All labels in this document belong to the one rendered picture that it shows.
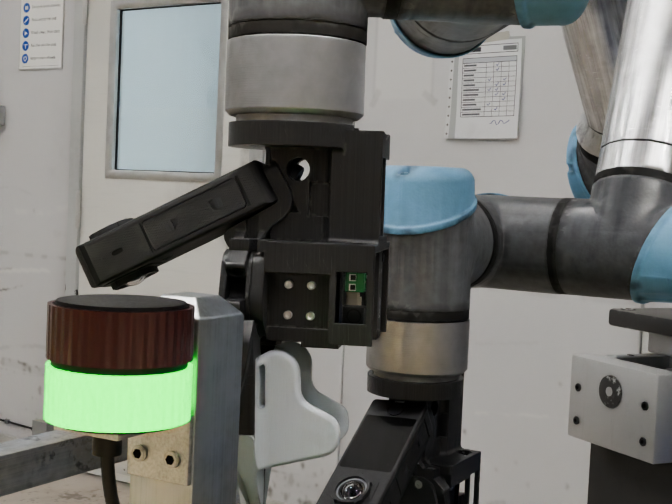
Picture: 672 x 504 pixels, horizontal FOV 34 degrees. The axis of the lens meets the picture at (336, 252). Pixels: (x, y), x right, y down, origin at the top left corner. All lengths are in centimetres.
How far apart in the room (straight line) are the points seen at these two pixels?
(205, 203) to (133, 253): 5
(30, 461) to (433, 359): 30
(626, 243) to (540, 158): 250
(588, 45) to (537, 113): 216
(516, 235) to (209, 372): 41
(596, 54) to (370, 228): 63
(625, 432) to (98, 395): 80
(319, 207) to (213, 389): 14
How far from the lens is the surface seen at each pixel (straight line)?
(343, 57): 57
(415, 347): 77
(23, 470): 84
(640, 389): 114
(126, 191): 427
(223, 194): 58
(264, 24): 57
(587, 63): 117
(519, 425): 337
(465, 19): 61
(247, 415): 58
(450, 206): 77
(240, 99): 57
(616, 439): 117
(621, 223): 82
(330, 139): 56
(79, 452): 88
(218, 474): 50
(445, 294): 77
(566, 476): 334
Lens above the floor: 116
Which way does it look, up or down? 3 degrees down
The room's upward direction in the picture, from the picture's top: 3 degrees clockwise
